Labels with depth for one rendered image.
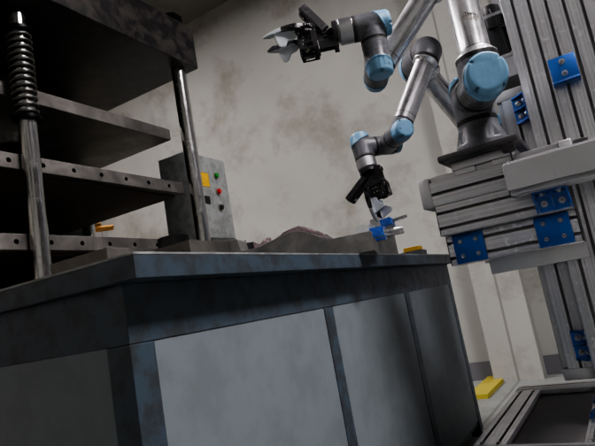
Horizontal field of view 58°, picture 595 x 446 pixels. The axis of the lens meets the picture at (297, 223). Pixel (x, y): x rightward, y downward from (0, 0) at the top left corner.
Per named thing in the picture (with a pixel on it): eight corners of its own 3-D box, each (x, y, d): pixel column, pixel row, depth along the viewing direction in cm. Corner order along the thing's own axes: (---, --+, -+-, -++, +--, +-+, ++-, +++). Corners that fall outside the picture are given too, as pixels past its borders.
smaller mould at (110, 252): (158, 275, 114) (154, 248, 115) (110, 278, 103) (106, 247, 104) (103, 289, 122) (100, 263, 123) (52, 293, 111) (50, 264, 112)
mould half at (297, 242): (380, 256, 173) (374, 222, 174) (374, 249, 147) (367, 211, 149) (234, 284, 182) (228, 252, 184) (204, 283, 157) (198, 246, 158)
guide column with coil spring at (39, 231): (73, 432, 154) (29, 16, 174) (57, 438, 149) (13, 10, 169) (61, 433, 156) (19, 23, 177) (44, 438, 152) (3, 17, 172)
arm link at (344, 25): (349, 10, 153) (350, 27, 161) (333, 13, 153) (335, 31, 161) (354, 33, 151) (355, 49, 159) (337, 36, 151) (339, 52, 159)
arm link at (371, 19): (394, 29, 150) (388, 1, 151) (355, 37, 151) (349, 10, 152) (392, 42, 158) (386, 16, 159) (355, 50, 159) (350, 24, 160)
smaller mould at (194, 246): (234, 269, 131) (229, 241, 132) (193, 271, 117) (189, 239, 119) (172, 284, 140) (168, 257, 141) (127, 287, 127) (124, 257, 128)
